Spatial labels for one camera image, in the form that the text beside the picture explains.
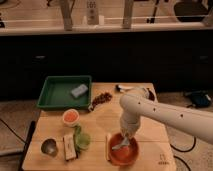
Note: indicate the dark brown bowl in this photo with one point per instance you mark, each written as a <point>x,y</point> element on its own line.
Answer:
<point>151,95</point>

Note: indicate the green plastic tray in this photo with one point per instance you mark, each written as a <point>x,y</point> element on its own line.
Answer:
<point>56,93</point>

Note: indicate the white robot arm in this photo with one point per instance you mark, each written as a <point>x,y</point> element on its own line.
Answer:
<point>136,103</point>

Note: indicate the wooden stick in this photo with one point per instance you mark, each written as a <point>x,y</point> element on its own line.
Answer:
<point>108,136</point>

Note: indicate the dark blue bag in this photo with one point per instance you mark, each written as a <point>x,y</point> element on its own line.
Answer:
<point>199,99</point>

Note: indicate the grey blue sponge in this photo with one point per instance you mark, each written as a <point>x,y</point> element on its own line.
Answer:
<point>78,91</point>

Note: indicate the metal cup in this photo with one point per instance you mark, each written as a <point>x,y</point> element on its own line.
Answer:
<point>49,147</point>

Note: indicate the brown white rectangular block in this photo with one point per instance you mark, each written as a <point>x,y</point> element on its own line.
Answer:
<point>69,147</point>

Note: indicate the red bowl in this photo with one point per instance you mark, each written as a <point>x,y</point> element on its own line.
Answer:
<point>124,156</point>

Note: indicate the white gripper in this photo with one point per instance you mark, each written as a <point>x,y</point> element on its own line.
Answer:
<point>129,129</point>

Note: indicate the white cup orange inside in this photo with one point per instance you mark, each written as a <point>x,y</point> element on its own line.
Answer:
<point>70,117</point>

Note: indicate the green cup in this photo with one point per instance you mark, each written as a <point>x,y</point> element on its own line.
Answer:
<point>82,139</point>

